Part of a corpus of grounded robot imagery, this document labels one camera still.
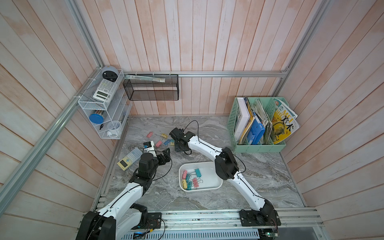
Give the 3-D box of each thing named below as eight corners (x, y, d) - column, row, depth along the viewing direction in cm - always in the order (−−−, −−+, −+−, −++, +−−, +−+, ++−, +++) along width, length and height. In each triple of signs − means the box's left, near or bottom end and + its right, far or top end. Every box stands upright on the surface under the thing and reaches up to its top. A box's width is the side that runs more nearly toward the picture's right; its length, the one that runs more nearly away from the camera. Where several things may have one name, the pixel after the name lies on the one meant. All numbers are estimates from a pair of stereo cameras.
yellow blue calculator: (118, 165, 95) (116, 163, 94) (137, 147, 104) (136, 146, 102) (124, 171, 93) (123, 169, 91) (144, 153, 101) (143, 151, 99)
